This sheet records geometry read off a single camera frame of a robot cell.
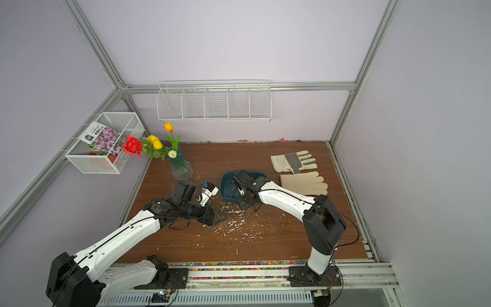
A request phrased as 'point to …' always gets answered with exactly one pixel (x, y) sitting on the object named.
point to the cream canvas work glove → (307, 183)
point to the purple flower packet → (105, 140)
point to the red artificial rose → (133, 146)
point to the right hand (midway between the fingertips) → (245, 199)
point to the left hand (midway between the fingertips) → (219, 216)
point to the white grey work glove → (293, 162)
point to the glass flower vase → (181, 169)
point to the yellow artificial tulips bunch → (153, 146)
